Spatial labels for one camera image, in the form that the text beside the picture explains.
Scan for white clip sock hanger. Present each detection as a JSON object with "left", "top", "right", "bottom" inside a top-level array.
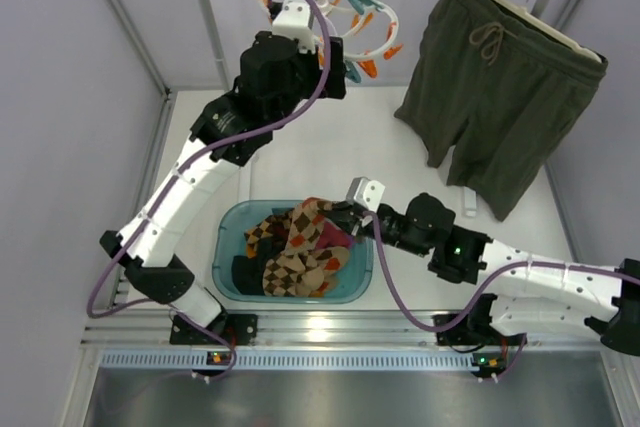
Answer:
[{"left": 258, "top": 0, "right": 403, "bottom": 83}]

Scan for brown orange argyle sock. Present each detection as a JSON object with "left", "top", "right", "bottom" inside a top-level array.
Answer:
[{"left": 296, "top": 246, "right": 350, "bottom": 298}]

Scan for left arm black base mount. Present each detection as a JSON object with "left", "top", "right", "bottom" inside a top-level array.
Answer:
[{"left": 169, "top": 314, "right": 258, "bottom": 346}]

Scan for black sock in bin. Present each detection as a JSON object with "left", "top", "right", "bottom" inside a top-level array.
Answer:
[{"left": 231, "top": 256, "right": 265, "bottom": 296}]

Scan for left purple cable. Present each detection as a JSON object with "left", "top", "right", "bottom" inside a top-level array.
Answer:
[{"left": 87, "top": 0, "right": 332, "bottom": 381}]

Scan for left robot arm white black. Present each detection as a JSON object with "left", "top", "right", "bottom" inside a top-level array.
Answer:
[{"left": 100, "top": 31, "right": 346, "bottom": 336}]

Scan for teal plastic bin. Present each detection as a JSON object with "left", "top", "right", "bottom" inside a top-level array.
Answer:
[{"left": 211, "top": 200, "right": 374, "bottom": 305}]

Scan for aluminium rail frame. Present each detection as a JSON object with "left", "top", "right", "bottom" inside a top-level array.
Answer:
[{"left": 79, "top": 309, "right": 626, "bottom": 373}]

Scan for maroon purple sock in bin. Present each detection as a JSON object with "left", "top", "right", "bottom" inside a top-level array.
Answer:
[{"left": 316, "top": 224, "right": 354, "bottom": 249}]

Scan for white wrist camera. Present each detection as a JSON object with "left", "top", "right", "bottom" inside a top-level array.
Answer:
[
  {"left": 271, "top": 0, "right": 316, "bottom": 54},
  {"left": 345, "top": 177, "right": 385, "bottom": 212}
]

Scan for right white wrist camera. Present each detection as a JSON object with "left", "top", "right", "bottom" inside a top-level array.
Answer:
[{"left": 345, "top": 177, "right": 385, "bottom": 212}]

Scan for brown yellow argyle sock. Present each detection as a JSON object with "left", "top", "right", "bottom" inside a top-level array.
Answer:
[{"left": 244, "top": 210, "right": 292, "bottom": 258}]

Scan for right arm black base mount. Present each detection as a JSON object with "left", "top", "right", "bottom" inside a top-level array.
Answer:
[{"left": 436, "top": 317, "right": 523, "bottom": 351}]

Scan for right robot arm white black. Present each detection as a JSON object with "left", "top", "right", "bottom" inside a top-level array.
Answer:
[{"left": 328, "top": 193, "right": 639, "bottom": 356}]

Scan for brown beige argyle sock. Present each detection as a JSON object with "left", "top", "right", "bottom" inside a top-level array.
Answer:
[{"left": 262, "top": 253, "right": 325, "bottom": 298}]

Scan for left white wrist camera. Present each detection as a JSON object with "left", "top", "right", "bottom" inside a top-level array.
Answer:
[{"left": 271, "top": 0, "right": 316, "bottom": 54}]

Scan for beige orange argyle sock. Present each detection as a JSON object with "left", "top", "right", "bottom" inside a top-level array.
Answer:
[{"left": 284, "top": 197, "right": 334, "bottom": 254}]

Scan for olive green shorts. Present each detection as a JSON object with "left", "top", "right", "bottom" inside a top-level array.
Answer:
[{"left": 394, "top": 0, "right": 608, "bottom": 221}]

